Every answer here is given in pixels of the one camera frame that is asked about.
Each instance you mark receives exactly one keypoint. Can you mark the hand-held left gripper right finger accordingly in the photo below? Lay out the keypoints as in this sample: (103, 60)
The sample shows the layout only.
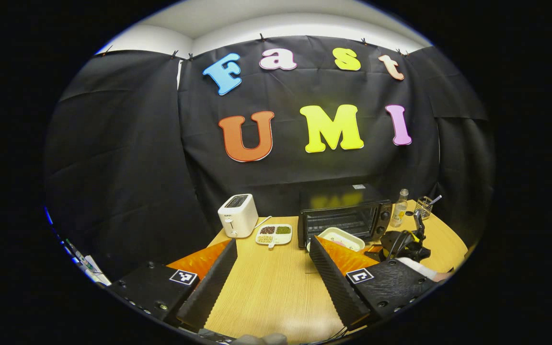
(336, 287)

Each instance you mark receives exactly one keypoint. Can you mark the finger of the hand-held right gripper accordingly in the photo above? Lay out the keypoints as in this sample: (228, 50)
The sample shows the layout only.
(373, 249)

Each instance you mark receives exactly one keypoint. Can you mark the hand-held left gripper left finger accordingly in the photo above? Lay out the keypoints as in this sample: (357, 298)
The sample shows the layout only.
(211, 290)

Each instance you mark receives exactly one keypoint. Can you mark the pink round food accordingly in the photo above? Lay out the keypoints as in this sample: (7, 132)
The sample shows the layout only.
(338, 242)

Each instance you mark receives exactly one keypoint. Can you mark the white food tray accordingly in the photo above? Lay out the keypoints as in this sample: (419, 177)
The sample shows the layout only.
(340, 233)

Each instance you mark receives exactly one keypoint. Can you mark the black electric oven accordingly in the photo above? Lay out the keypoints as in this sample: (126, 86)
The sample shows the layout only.
(343, 196)

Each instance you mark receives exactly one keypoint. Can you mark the clear glass bottle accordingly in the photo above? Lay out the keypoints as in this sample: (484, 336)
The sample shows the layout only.
(398, 215)

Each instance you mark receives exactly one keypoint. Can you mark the clear glass cup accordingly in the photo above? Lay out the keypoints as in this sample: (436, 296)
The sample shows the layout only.
(423, 208)

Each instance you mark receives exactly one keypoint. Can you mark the metal spoon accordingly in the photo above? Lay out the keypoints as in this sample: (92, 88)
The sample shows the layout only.
(435, 199)

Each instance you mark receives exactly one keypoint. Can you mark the white toaster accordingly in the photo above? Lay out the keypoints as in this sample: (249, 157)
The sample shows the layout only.
(237, 220)

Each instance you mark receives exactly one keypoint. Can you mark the white divided dish with beans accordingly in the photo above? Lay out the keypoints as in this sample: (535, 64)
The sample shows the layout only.
(273, 237)

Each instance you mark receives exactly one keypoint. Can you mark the white paper sheets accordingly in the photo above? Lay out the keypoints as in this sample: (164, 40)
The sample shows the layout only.
(95, 270)

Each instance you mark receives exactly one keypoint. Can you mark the black backdrop cloth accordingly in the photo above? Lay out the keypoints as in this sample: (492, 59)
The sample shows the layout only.
(113, 167)

